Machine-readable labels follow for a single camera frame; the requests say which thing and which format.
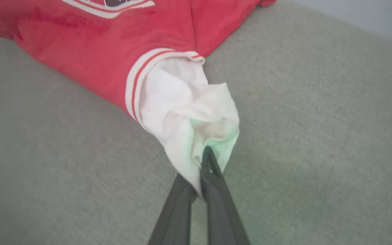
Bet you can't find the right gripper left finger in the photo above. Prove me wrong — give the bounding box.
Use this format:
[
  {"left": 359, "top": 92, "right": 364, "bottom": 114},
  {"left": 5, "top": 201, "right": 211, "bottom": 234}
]
[{"left": 147, "top": 174, "right": 197, "bottom": 245}]

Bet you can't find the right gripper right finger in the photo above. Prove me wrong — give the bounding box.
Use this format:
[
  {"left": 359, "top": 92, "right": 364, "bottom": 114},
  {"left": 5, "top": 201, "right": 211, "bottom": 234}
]
[{"left": 201, "top": 147, "right": 251, "bottom": 245}]

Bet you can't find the red jersey with white sleeves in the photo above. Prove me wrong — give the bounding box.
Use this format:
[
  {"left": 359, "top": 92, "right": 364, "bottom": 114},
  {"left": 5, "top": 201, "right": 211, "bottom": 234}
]
[{"left": 0, "top": 0, "right": 277, "bottom": 201}]

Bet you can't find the grey fabric sofa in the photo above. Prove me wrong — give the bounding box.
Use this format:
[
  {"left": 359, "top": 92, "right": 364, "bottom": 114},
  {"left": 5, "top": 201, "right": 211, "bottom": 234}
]
[{"left": 0, "top": 0, "right": 392, "bottom": 245}]

